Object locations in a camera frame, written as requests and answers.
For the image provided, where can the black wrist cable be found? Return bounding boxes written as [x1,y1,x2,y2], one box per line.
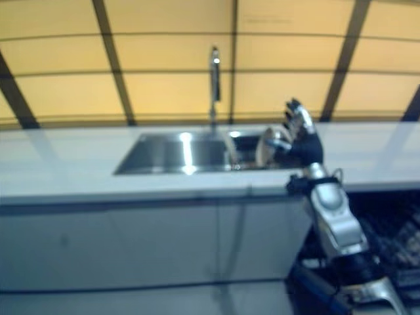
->
[285,168,345,198]

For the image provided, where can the right robot hand dark palm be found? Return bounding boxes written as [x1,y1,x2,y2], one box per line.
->
[267,97,324,165]

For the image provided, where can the stainless steel sink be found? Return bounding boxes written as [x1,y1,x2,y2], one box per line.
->
[113,129,298,175]

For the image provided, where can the cream ceramic plate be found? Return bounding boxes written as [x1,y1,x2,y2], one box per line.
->
[257,127,291,169]
[225,134,238,165]

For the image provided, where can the chrome kitchen faucet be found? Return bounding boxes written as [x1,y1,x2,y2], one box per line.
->
[208,45,224,133]

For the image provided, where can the grey kitchen cabinet front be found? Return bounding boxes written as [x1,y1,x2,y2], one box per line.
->
[0,193,312,291]

